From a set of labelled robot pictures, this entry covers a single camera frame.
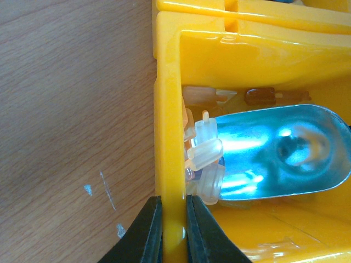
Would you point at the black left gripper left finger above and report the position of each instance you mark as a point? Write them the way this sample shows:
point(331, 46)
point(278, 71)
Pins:
point(143, 240)

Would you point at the yellow bin with star candies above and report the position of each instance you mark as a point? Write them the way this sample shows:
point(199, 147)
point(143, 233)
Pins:
point(286, 15)

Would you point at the silver metal scoop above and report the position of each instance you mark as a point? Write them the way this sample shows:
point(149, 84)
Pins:
point(283, 151)

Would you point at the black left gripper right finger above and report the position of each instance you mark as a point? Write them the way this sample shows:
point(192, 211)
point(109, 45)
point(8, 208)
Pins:
point(206, 241)

